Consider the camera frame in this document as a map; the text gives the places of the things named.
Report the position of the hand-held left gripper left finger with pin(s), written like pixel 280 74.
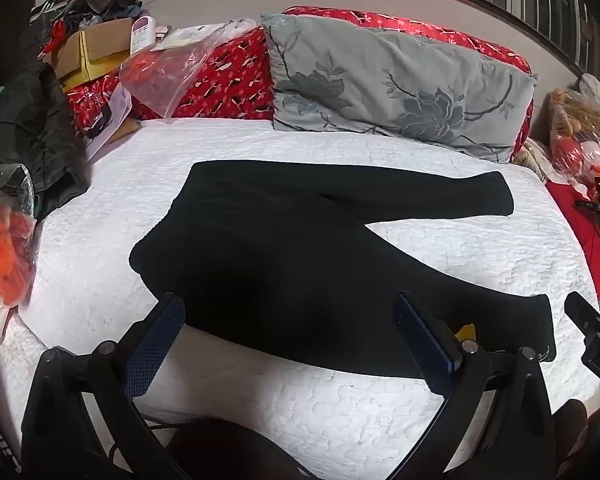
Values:
pixel 155 340

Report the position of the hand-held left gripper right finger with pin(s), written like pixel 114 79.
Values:
pixel 425 345

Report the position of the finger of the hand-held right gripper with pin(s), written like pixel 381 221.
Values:
pixel 582 312

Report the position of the black pants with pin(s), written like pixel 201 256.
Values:
pixel 280 260

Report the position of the yellow tag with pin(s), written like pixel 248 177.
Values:
pixel 467 336

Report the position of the plain red sheet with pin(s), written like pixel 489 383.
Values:
pixel 575 230

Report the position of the white quilted bed cover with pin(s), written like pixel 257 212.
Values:
pixel 105 235

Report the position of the beige patterned cloth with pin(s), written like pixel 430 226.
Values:
pixel 532 157

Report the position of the orange cloth in plastic bag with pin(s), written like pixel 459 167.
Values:
pixel 5 245

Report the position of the stuffed toy in plastic bag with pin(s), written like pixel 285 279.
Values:
pixel 575 125

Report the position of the white paper booklet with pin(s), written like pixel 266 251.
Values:
pixel 115 110

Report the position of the dark green jacket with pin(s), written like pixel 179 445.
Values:
pixel 25 125

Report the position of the clear plastic bag, red cloth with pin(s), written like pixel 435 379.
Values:
pixel 165 80

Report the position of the red floral quilt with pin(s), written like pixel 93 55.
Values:
pixel 230 85

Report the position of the grey floral pillow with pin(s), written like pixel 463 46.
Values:
pixel 380 80

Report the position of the cardboard box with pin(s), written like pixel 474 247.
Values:
pixel 105 40

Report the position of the white bottle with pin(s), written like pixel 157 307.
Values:
pixel 142 35

